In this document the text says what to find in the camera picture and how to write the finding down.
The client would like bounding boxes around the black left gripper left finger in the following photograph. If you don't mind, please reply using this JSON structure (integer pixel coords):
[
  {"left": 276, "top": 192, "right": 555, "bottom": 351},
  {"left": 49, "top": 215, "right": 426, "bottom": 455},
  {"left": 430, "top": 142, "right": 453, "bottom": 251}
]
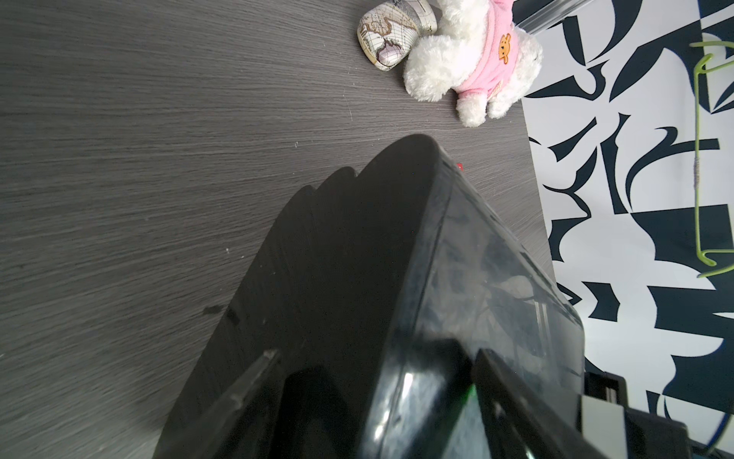
[{"left": 154, "top": 349, "right": 281, "bottom": 459}]

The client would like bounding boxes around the aluminium frame post right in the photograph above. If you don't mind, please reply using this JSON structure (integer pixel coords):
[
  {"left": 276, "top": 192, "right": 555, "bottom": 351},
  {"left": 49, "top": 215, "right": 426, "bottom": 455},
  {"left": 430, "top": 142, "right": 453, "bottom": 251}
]
[{"left": 512, "top": 0, "right": 592, "bottom": 34}]

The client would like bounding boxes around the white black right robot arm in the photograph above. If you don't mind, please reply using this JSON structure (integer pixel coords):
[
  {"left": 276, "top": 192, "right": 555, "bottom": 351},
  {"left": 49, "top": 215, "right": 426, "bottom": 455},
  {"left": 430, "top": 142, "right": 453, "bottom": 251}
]
[{"left": 577, "top": 371, "right": 733, "bottom": 458}]

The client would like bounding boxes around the green wire hanger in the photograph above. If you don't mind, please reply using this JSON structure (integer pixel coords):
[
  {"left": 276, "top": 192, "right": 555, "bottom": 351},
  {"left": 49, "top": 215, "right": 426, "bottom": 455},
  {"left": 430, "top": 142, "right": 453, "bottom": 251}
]
[{"left": 689, "top": 39, "right": 734, "bottom": 279}]

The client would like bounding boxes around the white teddy bear pink shirt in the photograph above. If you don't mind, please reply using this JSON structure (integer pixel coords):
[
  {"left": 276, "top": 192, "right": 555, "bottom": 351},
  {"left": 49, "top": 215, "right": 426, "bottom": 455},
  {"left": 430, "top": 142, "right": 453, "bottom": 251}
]
[{"left": 403, "top": 0, "right": 543, "bottom": 127}]

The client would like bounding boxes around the map pattern cup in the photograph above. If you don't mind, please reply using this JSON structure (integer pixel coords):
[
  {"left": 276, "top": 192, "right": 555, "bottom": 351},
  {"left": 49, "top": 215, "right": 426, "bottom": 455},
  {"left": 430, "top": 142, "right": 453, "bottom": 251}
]
[{"left": 357, "top": 0, "right": 438, "bottom": 72}]

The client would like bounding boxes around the black drawer cabinet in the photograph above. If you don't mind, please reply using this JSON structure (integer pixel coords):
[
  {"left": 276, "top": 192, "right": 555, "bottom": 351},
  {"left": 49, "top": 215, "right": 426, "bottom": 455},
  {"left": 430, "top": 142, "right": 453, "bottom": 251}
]
[{"left": 151, "top": 134, "right": 586, "bottom": 459}]

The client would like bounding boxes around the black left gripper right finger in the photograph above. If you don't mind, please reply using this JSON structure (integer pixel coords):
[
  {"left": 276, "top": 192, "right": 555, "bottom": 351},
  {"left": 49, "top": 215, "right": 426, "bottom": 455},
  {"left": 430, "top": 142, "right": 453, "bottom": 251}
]
[{"left": 472, "top": 349, "right": 604, "bottom": 458}]

